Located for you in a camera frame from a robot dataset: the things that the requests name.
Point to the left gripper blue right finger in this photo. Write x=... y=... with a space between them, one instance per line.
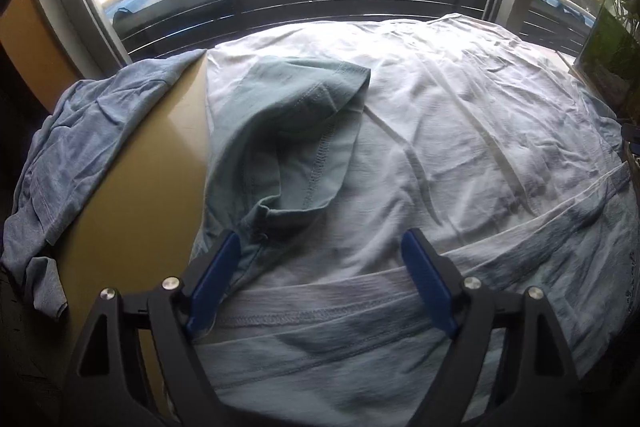
x=462 y=308

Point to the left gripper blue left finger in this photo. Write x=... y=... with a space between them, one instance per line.
x=182 y=308

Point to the blue-grey garment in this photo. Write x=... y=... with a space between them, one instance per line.
x=66 y=162

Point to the glass fish tank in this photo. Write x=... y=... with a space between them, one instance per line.
x=609 y=61

